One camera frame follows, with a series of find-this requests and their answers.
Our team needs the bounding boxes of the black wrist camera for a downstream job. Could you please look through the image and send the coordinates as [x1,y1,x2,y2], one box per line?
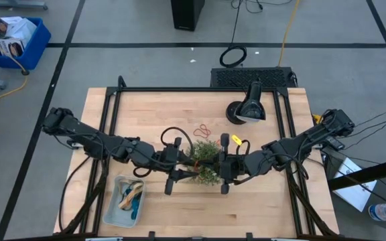
[164,147,180,165]
[222,157,239,177]

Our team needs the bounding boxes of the black desk lamp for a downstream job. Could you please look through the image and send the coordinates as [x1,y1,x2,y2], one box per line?
[225,81,267,126]

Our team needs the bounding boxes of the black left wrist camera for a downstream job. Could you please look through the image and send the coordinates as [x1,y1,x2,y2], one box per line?
[164,147,180,165]

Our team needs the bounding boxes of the wide tan rubber band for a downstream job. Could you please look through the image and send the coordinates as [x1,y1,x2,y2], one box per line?
[117,187,144,211]

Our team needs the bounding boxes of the white printed box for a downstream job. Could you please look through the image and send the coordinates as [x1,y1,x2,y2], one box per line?
[0,16,38,44]
[0,37,25,58]

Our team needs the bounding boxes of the black aluminium table frame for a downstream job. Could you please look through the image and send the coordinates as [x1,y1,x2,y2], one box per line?
[54,75,341,241]

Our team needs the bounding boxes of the green artificial plant black pot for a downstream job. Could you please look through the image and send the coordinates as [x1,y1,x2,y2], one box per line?
[186,139,223,187]

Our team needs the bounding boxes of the light grey plastic bin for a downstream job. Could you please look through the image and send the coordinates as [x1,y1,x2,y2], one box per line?
[102,173,147,229]

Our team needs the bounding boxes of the yellow floor cable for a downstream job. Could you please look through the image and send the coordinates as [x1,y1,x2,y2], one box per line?
[0,27,29,106]

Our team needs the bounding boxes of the thin red rubber band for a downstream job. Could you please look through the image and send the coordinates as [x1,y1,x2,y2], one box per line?
[192,124,212,139]

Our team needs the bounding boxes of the black vented computer case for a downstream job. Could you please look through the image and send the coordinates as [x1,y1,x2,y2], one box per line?
[210,66,299,89]

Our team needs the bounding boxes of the black metal beam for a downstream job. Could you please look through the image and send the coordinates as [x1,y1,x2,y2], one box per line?
[326,155,386,192]

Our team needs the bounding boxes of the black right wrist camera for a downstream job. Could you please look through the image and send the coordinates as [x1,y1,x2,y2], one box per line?
[222,157,239,177]

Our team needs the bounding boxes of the dark grey side table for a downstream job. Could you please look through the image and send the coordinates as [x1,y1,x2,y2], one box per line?
[323,147,386,232]

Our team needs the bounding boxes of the coiled black cable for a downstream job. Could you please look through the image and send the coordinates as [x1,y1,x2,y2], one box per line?
[218,0,248,69]

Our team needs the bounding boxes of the blue plastic floor bin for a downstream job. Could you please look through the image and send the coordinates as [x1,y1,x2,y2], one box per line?
[0,17,52,70]

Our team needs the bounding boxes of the white paper sheet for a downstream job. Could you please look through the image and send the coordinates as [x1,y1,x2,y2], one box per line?
[332,157,378,213]

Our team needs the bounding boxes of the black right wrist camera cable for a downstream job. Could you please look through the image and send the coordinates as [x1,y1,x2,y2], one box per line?
[235,139,251,157]

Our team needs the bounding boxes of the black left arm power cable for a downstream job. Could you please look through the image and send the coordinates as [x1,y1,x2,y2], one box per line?
[58,155,92,232]

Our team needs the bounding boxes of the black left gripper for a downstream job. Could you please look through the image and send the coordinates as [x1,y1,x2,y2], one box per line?
[159,137,200,196]

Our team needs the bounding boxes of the black power adapter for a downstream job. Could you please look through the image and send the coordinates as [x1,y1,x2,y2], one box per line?
[326,135,347,151]

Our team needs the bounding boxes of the black tower case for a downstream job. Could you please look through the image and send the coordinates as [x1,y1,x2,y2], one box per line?
[170,0,206,32]

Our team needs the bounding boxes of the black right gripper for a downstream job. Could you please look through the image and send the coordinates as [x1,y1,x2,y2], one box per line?
[201,133,247,195]

